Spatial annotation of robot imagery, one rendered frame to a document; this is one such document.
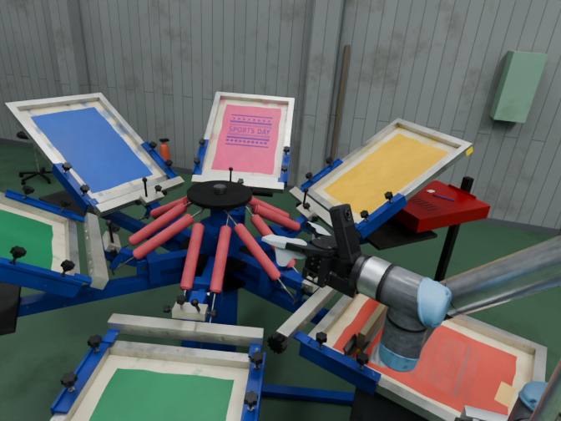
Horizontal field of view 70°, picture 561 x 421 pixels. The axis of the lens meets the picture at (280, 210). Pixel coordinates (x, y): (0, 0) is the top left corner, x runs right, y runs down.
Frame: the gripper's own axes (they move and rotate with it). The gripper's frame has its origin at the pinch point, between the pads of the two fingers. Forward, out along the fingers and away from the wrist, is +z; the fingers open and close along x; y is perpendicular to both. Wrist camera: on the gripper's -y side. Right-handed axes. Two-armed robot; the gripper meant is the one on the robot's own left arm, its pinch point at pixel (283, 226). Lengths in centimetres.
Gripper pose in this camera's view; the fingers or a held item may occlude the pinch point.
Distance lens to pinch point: 85.9
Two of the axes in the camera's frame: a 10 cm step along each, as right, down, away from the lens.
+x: 6.1, -1.7, 7.8
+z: -7.8, -3.2, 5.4
